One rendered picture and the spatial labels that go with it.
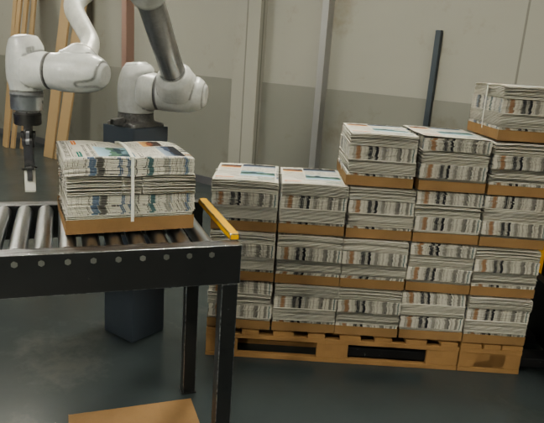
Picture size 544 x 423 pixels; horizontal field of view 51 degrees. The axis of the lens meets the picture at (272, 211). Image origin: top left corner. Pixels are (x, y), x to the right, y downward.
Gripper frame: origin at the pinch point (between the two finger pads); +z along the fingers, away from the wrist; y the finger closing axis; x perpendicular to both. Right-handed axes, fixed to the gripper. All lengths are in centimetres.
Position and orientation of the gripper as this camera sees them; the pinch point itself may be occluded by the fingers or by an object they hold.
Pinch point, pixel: (29, 180)
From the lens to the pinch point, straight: 185.9
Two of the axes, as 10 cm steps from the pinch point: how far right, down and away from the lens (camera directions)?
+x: -9.4, 0.2, -3.4
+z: -0.7, 9.6, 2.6
